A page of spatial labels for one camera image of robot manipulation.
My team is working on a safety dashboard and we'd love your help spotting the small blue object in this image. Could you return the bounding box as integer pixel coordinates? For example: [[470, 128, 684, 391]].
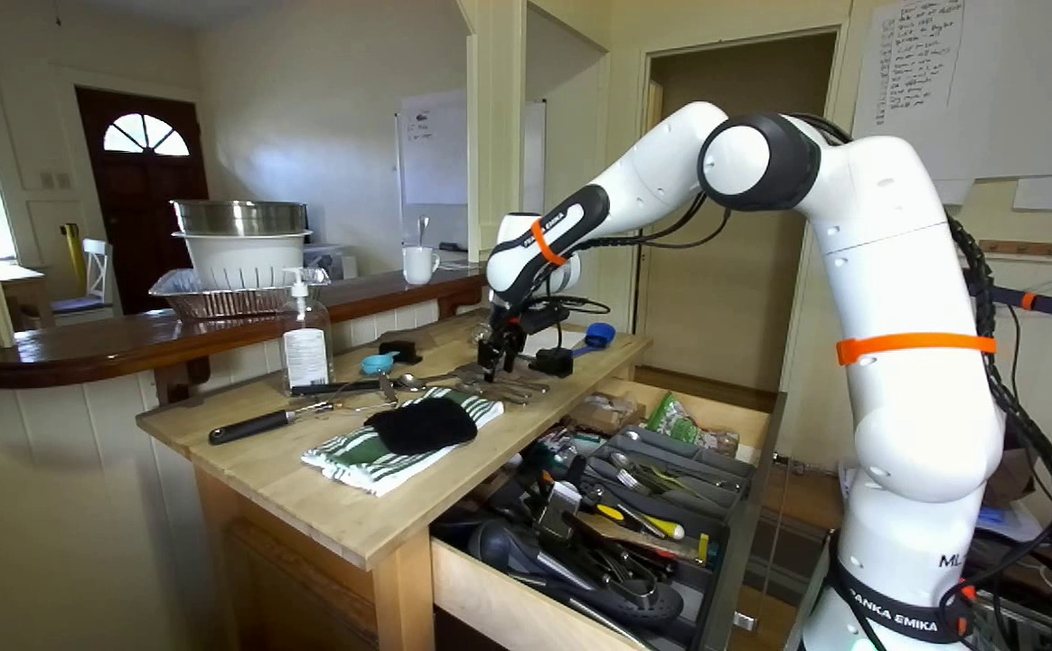
[[355, 349, 400, 379]]

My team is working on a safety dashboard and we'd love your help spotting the handwritten paper sheet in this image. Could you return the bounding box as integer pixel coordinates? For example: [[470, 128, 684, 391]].
[[850, 0, 978, 152]]

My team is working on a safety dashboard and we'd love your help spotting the white colander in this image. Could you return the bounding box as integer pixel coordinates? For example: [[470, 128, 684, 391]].
[[179, 227, 310, 295]]

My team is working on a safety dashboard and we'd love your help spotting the hand sanitizer pump bottle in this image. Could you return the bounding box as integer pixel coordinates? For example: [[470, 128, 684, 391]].
[[280, 267, 338, 394]]

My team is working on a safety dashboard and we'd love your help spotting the black box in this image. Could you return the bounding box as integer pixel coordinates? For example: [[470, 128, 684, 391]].
[[527, 344, 577, 379]]

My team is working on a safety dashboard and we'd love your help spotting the green packet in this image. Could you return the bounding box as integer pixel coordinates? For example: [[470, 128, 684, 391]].
[[644, 391, 704, 447]]

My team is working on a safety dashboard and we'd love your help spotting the dark wooden door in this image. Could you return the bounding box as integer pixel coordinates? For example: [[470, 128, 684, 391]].
[[73, 83, 212, 320]]

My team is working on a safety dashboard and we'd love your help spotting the small black object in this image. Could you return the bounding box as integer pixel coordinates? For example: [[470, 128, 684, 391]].
[[377, 337, 426, 369]]

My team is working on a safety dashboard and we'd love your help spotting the steel mixing bowl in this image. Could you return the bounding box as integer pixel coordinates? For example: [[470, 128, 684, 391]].
[[167, 195, 315, 243]]

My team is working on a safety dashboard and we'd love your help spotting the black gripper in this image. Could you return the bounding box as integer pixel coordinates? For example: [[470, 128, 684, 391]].
[[476, 295, 576, 388]]

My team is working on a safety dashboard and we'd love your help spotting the blue tape roll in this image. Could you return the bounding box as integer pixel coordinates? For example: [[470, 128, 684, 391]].
[[577, 320, 622, 356]]

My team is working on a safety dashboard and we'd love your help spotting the white mug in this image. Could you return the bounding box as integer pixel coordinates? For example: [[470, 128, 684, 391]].
[[397, 243, 444, 290]]

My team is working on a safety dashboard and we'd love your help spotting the yellow and black screwdriver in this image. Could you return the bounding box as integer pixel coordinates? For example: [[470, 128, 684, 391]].
[[587, 497, 691, 545]]

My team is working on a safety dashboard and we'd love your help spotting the wooden drawer with steel front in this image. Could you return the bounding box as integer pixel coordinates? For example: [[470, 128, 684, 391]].
[[426, 367, 793, 651]]

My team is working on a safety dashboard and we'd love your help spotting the black cloth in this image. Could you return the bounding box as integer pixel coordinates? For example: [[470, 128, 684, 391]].
[[363, 394, 486, 461]]

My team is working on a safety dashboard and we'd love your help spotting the black handled knife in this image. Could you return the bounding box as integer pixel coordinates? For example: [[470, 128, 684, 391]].
[[208, 400, 338, 448]]

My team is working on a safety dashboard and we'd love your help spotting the wooden table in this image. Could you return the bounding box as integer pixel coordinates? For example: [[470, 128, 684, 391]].
[[134, 303, 653, 651]]

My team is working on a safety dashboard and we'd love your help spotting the white wall board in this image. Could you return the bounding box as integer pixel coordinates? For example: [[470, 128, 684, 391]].
[[396, 91, 470, 212]]

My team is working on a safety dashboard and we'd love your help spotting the green and white towel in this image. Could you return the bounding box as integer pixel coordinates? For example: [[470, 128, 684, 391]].
[[297, 383, 511, 500]]

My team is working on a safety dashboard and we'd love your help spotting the clear plastic bag of items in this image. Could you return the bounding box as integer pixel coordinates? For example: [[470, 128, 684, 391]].
[[568, 388, 652, 443]]

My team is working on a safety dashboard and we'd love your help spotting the grey plastic cutlery tray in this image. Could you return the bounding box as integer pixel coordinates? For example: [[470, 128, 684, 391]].
[[435, 419, 761, 648]]

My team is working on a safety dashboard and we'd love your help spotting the dark wooden counter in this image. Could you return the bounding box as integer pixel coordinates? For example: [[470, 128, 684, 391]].
[[0, 263, 490, 394]]

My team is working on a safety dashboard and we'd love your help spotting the foil baking tray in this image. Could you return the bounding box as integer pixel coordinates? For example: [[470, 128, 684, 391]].
[[144, 263, 315, 324]]

